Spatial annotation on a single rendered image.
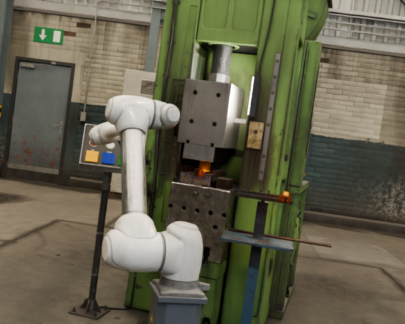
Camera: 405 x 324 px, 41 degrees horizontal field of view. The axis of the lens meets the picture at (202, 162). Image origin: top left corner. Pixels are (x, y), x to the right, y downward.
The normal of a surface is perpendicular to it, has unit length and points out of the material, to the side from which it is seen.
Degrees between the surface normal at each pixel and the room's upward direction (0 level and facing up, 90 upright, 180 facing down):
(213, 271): 90
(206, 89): 90
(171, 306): 90
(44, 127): 90
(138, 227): 57
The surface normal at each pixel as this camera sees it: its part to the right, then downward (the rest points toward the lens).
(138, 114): 0.43, -0.32
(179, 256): 0.34, 0.05
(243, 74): -0.26, 0.01
